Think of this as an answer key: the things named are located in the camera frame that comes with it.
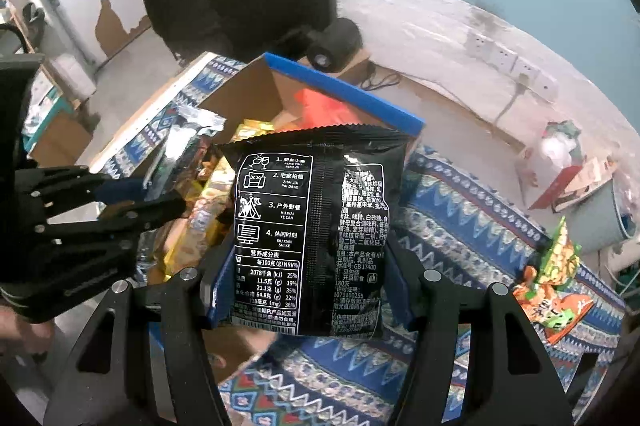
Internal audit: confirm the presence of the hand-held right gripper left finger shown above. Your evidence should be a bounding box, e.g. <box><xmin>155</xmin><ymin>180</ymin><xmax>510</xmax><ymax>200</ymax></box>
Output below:
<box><xmin>42</xmin><ymin>246</ymin><xmax>236</xmax><ymax>426</ymax></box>

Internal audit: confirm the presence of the light blue trash bin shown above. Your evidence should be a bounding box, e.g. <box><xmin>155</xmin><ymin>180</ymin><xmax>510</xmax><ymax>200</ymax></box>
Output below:
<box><xmin>575</xmin><ymin>179</ymin><xmax>632</xmax><ymax>257</ymax></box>

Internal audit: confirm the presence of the plug with grey cable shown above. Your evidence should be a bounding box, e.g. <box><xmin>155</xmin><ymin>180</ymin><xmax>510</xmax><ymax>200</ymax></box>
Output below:
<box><xmin>491</xmin><ymin>76</ymin><xmax>530</xmax><ymax>128</ymax></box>

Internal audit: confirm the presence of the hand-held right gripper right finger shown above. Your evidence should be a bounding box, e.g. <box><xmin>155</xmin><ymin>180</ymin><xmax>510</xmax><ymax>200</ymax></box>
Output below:
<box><xmin>385</xmin><ymin>231</ymin><xmax>576</xmax><ymax>426</ymax></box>

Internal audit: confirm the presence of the blue cardboard box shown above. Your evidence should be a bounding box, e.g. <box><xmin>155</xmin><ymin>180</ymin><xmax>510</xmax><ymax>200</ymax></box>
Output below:
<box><xmin>132</xmin><ymin>52</ymin><xmax>425</xmax><ymax>387</ymax></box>

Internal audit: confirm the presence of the large black snack packet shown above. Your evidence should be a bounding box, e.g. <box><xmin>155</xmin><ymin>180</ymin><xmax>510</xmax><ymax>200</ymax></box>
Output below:
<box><xmin>215</xmin><ymin>125</ymin><xmax>421</xmax><ymax>341</ymax></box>

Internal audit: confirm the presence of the white waste bin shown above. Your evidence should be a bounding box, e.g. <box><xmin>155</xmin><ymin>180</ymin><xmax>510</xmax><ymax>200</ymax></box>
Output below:
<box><xmin>50</xmin><ymin>54</ymin><xmax>97</xmax><ymax>100</ymax></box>

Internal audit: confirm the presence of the patterned blue tablecloth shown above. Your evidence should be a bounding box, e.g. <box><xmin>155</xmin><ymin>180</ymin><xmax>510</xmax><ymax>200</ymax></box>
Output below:
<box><xmin>90</xmin><ymin>56</ymin><xmax>626</xmax><ymax>426</ymax></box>

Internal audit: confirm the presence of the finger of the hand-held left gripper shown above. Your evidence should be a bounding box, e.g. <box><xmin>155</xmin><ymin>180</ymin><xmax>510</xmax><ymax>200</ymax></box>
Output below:
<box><xmin>15</xmin><ymin>165</ymin><xmax>151</xmax><ymax>207</ymax></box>
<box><xmin>30</xmin><ymin>193</ymin><xmax>187</xmax><ymax>267</ymax></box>

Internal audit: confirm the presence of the white wall outlet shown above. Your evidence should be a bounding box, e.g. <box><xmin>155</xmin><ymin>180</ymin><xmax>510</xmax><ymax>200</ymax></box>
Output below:
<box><xmin>490</xmin><ymin>44</ymin><xmax>519</xmax><ymax>73</ymax></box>
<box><xmin>465</xmin><ymin>31</ymin><xmax>494</xmax><ymax>58</ymax></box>
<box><xmin>535</xmin><ymin>71</ymin><xmax>559</xmax><ymax>103</ymax></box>
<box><xmin>512</xmin><ymin>56</ymin><xmax>542</xmax><ymax>88</ymax></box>

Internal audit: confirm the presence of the black cable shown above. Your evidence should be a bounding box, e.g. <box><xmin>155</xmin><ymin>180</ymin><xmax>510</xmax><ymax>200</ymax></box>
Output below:
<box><xmin>366</xmin><ymin>60</ymin><xmax>402</xmax><ymax>90</ymax></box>

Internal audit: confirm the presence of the black round device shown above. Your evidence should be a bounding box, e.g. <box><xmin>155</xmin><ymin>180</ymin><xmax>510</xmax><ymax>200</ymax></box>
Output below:
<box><xmin>306</xmin><ymin>17</ymin><xmax>362</xmax><ymax>73</ymax></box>

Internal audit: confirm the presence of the black silver-edged snack packet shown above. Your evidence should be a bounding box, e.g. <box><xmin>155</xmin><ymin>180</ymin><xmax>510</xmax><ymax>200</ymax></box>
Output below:
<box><xmin>145</xmin><ymin>104</ymin><xmax>227</xmax><ymax>218</ymax></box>

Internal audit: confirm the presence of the person's left hand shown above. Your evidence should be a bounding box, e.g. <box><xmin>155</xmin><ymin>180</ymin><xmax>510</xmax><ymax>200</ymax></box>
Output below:
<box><xmin>0</xmin><ymin>303</ymin><xmax>57</xmax><ymax>364</ymax></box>

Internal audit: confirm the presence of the red snack packet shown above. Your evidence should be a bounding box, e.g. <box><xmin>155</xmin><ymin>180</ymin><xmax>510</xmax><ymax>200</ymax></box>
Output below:
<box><xmin>294</xmin><ymin>89</ymin><xmax>372</xmax><ymax>130</ymax></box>

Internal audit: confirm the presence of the green orange snack packet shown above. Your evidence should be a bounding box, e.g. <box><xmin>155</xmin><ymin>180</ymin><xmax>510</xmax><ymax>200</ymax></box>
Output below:
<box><xmin>537</xmin><ymin>216</ymin><xmax>583</xmax><ymax>293</ymax></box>

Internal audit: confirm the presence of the white orange-print carton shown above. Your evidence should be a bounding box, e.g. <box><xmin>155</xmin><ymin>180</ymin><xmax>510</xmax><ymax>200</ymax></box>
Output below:
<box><xmin>550</xmin><ymin>156</ymin><xmax>619</xmax><ymax>213</ymax></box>

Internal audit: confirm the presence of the orange green-print snack packet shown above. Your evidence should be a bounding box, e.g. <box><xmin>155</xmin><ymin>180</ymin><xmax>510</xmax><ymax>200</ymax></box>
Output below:
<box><xmin>530</xmin><ymin>289</ymin><xmax>596</xmax><ymax>343</ymax></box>
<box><xmin>514</xmin><ymin>266</ymin><xmax>551</xmax><ymax>308</ymax></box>

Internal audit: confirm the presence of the brown cardboard box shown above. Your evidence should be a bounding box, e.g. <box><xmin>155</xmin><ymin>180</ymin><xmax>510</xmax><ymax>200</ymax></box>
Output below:
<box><xmin>29</xmin><ymin>106</ymin><xmax>94</xmax><ymax>168</ymax></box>

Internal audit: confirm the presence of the long yellow snack packet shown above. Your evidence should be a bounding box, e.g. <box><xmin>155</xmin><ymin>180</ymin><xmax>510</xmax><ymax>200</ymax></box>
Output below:
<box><xmin>164</xmin><ymin>159</ymin><xmax>237</xmax><ymax>279</ymax></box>

